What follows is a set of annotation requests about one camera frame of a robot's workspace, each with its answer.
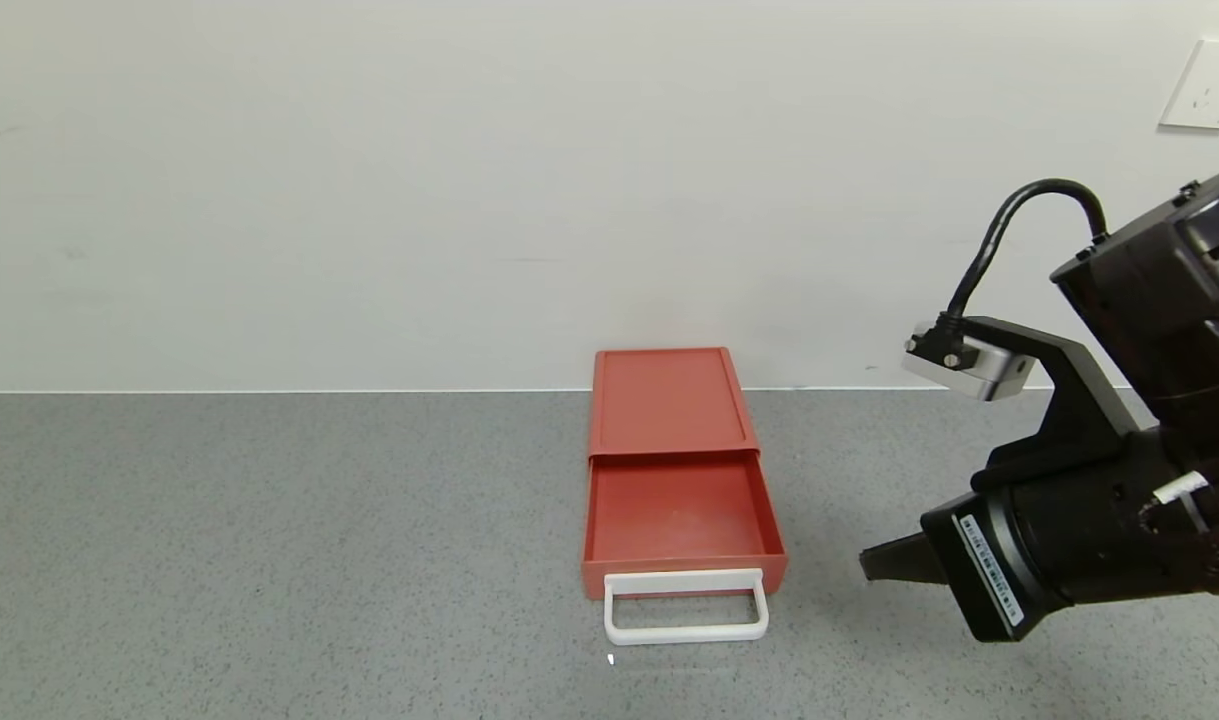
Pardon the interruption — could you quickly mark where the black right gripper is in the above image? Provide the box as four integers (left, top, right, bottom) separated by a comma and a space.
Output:
859, 455, 1176, 643

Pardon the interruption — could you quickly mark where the white drawer handle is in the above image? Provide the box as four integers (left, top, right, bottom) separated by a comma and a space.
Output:
603, 567, 772, 647

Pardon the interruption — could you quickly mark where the red drawer tray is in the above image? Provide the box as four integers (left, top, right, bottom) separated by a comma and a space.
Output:
580, 450, 791, 602

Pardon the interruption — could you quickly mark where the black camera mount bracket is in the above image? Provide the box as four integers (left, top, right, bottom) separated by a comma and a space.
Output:
959, 315, 1142, 476

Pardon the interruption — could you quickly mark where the black cable with white tag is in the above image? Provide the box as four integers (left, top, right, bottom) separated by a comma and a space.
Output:
1139, 472, 1219, 531

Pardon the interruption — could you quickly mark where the black camera cable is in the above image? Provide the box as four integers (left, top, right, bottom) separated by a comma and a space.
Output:
943, 178, 1111, 343

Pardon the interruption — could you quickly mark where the white wall socket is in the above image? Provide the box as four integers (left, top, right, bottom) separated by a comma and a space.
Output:
1158, 38, 1219, 131

